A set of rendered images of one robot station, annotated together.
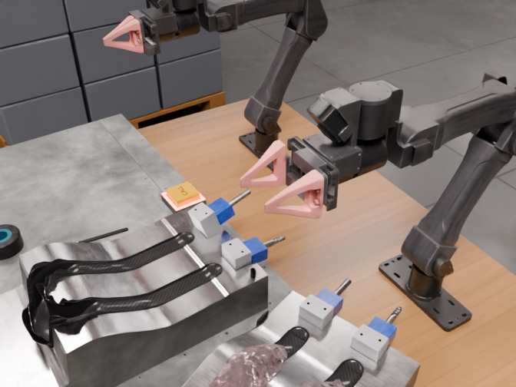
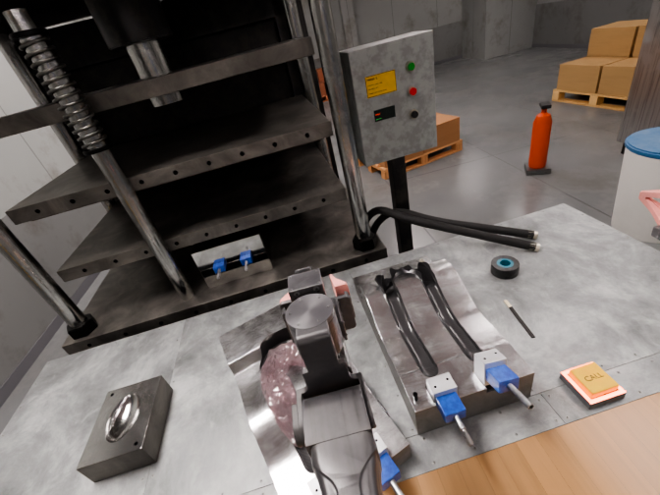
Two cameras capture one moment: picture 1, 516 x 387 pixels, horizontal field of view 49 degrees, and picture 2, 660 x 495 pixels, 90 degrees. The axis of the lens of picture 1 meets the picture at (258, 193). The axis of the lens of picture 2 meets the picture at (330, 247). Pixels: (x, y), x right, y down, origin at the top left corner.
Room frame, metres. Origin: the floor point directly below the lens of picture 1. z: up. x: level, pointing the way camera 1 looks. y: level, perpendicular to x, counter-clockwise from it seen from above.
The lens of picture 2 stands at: (0.85, -0.37, 1.55)
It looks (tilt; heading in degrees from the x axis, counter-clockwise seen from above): 33 degrees down; 120
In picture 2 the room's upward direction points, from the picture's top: 15 degrees counter-clockwise
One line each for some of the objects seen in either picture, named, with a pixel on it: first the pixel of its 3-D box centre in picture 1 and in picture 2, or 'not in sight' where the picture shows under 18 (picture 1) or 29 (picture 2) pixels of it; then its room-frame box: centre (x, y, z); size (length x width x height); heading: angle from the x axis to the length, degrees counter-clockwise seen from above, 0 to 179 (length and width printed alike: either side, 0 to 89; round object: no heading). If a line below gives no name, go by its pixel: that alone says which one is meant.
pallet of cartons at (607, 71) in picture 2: not in sight; (628, 64); (2.35, 5.21, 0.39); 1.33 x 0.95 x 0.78; 122
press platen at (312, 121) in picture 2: not in sight; (192, 144); (-0.30, 0.70, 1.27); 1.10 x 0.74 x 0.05; 34
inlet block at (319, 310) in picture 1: (330, 300); (388, 476); (0.71, -0.13, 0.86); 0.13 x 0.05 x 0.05; 141
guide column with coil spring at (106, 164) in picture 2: not in sight; (148, 231); (-0.23, 0.28, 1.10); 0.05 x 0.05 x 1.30
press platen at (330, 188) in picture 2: not in sight; (215, 196); (-0.30, 0.70, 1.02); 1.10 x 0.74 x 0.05; 34
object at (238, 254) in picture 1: (257, 249); (453, 412); (0.81, 0.00, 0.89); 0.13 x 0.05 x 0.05; 123
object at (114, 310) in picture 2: not in sight; (235, 247); (-0.28, 0.66, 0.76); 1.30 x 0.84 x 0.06; 34
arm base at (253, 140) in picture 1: (266, 140); not in sight; (1.30, -0.02, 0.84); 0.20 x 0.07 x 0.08; 31
